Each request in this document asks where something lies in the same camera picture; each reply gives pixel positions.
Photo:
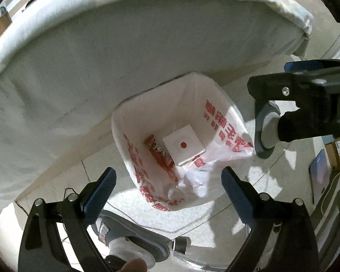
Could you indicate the red snack bar wrapper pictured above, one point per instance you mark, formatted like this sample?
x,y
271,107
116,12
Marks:
x,y
161,157

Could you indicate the white square plastic tray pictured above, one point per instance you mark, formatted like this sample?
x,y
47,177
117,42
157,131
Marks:
x,y
183,145

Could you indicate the white red plastic trash bag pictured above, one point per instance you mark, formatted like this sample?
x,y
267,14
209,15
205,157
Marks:
x,y
194,100

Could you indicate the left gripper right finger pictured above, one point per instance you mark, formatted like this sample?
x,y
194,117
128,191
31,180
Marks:
x,y
281,235

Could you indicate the bed with circle-pattern sheet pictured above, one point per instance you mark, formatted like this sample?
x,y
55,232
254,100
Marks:
x,y
65,64

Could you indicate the grey slipper left foot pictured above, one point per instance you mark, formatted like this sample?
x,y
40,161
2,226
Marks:
x,y
110,226

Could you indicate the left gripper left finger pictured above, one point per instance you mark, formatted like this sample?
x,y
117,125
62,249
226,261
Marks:
x,y
41,248

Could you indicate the grey slipper foot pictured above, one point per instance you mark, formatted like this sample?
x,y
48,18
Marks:
x,y
267,115
110,226

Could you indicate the grey slipper right foot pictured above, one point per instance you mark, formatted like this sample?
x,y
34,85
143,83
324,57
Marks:
x,y
267,115

